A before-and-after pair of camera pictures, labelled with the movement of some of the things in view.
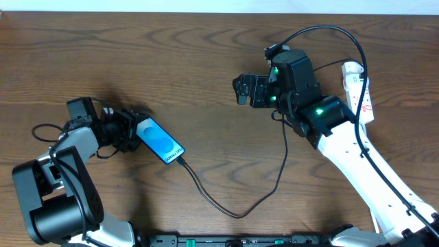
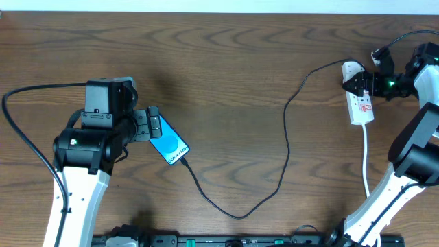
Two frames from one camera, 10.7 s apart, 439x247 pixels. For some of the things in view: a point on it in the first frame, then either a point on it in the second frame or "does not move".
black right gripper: [258, 91] -> [367, 84]
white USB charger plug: [352, 71] does not move
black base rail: [286, 240] does not move
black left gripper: [127, 130] -> [141, 124]
